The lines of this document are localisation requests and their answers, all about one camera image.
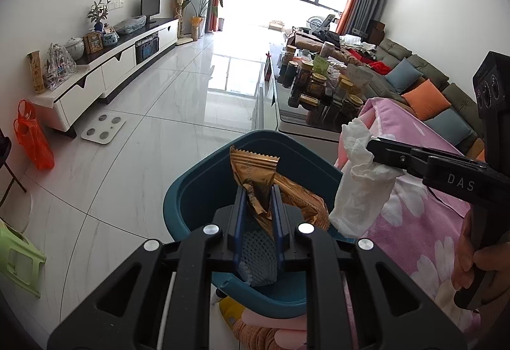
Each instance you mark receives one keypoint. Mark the blue and white ceramic jar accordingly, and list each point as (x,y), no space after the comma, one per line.
(110,40)

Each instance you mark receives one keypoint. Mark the tall tan box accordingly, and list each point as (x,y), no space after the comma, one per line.
(36,71)

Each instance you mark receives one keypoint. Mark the grey foam fruit net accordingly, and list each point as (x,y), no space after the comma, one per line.
(257,254)

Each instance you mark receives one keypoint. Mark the small blue cushion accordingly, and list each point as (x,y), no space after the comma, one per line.
(404,75)

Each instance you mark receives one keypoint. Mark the large orange cushion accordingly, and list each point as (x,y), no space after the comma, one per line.
(426,99)

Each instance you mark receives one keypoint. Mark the orange plastic bag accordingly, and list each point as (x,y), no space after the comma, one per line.
(34,139)

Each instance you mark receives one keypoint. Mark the large blue cushion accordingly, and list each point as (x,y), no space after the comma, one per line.
(448,127)

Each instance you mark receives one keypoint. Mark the white wall outlets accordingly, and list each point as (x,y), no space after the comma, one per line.
(116,4)

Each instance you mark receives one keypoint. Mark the partly hidden orange cushion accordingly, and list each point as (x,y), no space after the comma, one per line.
(481,155)

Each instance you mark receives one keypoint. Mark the teal plastic bin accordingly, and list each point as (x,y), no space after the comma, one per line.
(199,190)

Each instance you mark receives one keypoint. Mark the person's right hand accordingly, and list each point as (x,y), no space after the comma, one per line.
(464,254)

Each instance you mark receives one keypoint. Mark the green plastic stool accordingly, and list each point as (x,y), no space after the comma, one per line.
(18,254)

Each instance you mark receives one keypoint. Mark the glass-top coffee table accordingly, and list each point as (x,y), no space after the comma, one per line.
(279,111)

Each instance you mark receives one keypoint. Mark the small potted plant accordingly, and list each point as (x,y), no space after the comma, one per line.
(99,11)

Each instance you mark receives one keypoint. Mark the grey-green sofa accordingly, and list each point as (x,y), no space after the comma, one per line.
(434,75)

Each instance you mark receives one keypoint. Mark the grey plastic bag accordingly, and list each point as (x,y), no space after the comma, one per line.
(129,25)

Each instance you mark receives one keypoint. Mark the wooden picture frame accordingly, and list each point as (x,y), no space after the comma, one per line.
(93,42)

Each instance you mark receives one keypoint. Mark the black monitor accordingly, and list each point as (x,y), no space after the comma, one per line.
(150,4)

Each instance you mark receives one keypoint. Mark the white cloth pile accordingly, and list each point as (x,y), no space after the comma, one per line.
(356,43)

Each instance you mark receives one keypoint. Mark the white tissue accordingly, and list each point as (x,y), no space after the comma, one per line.
(358,190)

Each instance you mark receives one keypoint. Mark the white tv stand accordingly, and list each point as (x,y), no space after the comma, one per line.
(115,59)

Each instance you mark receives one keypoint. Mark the white bathroom scale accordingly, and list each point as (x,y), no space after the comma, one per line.
(104,129)

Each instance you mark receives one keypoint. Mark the ship model in plastic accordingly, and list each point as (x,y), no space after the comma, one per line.
(59,67)

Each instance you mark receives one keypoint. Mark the gold snack wrapper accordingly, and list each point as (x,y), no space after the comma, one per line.
(255,174)

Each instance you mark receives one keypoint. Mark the exercise machine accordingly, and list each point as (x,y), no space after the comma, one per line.
(320,21)

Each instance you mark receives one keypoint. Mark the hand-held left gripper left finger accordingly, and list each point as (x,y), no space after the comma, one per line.
(238,222)

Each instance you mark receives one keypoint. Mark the dark wooden cabinet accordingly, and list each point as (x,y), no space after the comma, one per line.
(376,31)

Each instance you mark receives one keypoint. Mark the red cloth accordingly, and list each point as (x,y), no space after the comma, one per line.
(381,67)

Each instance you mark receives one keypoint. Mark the yellow slipper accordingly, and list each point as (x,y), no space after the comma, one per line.
(231,312)

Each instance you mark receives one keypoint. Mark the pink floral blanket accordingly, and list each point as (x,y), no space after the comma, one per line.
(422,222)

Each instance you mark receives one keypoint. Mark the cardboard box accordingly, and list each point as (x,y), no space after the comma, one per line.
(275,26)

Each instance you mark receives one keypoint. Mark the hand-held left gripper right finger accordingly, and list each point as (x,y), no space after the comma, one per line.
(279,222)

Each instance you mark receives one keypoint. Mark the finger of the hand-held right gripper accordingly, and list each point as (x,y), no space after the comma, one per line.
(392,154)

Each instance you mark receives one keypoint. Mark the group of glass jars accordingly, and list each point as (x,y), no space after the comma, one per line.
(314,83)

